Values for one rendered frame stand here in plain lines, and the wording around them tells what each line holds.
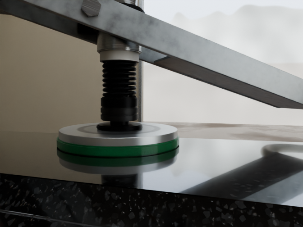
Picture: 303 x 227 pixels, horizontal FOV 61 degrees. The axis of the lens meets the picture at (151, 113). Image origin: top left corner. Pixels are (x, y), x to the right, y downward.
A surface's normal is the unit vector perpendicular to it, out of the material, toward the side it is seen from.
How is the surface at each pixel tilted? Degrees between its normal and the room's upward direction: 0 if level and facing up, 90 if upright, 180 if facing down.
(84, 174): 0
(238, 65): 90
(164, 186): 0
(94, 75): 90
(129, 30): 90
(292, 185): 0
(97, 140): 90
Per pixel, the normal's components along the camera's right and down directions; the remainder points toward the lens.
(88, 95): -0.19, 0.07
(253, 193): 0.00, -1.00
